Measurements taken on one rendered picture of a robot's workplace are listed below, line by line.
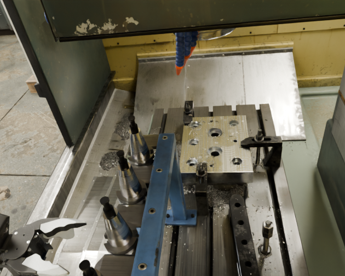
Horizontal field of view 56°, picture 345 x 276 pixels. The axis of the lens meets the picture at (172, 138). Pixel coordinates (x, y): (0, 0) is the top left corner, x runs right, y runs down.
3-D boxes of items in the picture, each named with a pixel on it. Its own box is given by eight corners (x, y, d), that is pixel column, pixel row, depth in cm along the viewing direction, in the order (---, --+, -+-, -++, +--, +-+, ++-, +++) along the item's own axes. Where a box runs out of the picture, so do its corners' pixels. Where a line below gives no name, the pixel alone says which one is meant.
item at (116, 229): (132, 244, 56) (123, 221, 52) (108, 249, 56) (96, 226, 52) (131, 223, 60) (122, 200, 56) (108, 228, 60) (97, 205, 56)
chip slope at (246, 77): (124, 168, 159) (111, 127, 143) (145, 95, 210) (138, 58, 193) (314, 165, 146) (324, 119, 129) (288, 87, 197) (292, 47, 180)
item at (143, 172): (119, 184, 70) (119, 182, 70) (124, 167, 74) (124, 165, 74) (151, 184, 69) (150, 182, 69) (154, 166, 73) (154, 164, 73)
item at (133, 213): (107, 228, 62) (105, 225, 61) (113, 205, 66) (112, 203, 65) (142, 228, 61) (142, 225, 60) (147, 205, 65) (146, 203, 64)
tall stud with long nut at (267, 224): (260, 255, 86) (263, 226, 78) (259, 246, 88) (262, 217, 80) (271, 256, 86) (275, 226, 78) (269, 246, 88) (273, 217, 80)
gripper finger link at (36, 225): (62, 216, 69) (20, 231, 67) (59, 212, 68) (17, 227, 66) (63, 234, 65) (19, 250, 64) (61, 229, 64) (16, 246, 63)
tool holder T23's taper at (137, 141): (149, 158, 73) (144, 135, 69) (130, 160, 73) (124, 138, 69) (149, 145, 76) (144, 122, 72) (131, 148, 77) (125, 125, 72)
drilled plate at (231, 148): (179, 183, 104) (178, 172, 101) (185, 127, 126) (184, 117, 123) (252, 182, 101) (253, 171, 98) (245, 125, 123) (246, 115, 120)
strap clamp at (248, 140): (240, 167, 112) (241, 133, 103) (240, 160, 115) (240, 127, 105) (280, 166, 110) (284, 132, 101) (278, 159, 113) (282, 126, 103)
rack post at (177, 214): (163, 225, 97) (146, 153, 79) (165, 211, 102) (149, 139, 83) (196, 225, 96) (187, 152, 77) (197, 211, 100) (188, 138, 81)
